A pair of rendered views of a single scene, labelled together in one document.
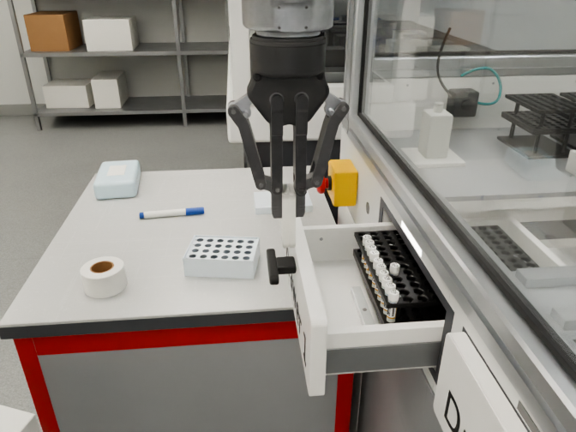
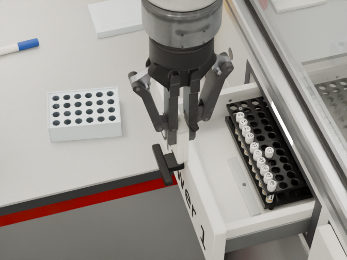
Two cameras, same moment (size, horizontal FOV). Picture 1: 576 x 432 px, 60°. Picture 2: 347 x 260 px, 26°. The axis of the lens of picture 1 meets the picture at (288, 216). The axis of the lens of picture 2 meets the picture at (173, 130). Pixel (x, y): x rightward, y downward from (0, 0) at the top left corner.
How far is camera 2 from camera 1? 0.54 m
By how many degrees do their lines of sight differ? 25
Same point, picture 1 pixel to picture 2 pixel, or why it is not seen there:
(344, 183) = not seen: hidden behind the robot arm
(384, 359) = (267, 237)
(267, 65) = (169, 64)
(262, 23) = (167, 43)
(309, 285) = (204, 193)
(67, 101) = not seen: outside the picture
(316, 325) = (218, 233)
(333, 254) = not seen: hidden behind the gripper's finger
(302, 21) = (200, 38)
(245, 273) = (113, 132)
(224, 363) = (104, 216)
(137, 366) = (22, 233)
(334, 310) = (217, 185)
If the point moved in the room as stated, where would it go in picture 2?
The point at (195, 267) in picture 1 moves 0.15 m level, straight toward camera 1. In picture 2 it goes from (61, 133) to (90, 200)
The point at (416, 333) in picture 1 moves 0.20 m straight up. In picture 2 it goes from (292, 216) to (312, 123)
